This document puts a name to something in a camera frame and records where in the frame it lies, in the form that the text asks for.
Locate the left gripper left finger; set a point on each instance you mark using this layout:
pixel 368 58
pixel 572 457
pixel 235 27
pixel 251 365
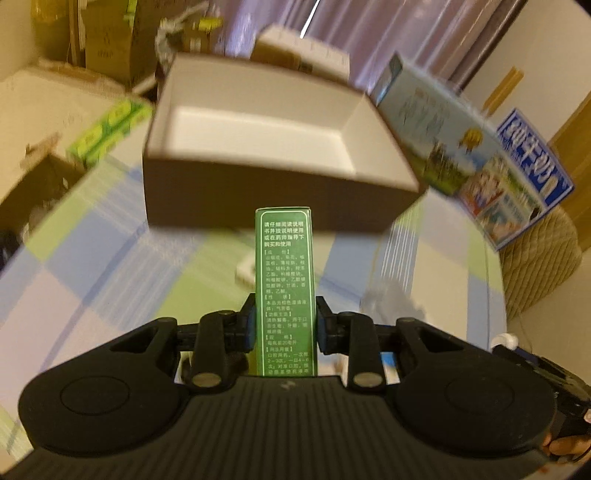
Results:
pixel 223 339

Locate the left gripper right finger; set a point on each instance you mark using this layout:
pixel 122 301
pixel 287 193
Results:
pixel 354 335

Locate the green medicine box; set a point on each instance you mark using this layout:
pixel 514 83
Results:
pixel 285 293

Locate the person right hand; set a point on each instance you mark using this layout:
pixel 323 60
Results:
pixel 572 448

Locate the quilted beige chair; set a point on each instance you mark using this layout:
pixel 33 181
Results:
pixel 538 261

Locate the plaid bed sheet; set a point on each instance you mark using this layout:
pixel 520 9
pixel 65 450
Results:
pixel 95 270

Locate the brown open cardboard box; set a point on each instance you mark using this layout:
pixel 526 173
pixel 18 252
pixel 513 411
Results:
pixel 230 136

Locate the green pure milk carton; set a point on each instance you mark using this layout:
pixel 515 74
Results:
pixel 453 149

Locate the blue milk carton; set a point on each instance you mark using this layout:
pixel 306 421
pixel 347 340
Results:
pixel 533 156

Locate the green tissue packs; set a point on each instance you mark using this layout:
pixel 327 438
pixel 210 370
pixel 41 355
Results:
pixel 115 125

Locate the white flat box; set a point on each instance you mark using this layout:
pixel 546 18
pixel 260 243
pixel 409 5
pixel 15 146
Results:
pixel 285 48

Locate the purple curtain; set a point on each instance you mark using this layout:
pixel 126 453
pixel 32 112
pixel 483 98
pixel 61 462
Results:
pixel 451 39

